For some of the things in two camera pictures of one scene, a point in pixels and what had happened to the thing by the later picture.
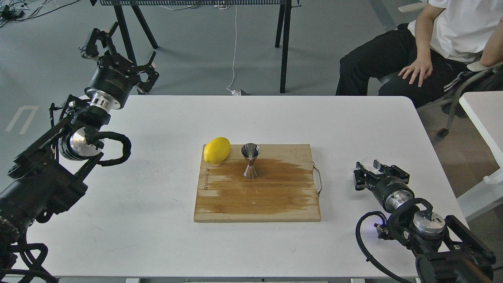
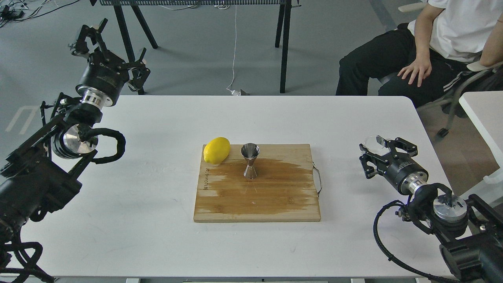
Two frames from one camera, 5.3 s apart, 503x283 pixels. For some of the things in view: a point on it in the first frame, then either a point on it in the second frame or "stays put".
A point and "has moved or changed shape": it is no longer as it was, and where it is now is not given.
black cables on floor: (11, 11) stays put
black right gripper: (391, 191) → (400, 169)
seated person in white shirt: (422, 59) stays put
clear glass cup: (368, 162) has moved or changed shape
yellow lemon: (217, 150) stays put
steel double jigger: (250, 151) stays put
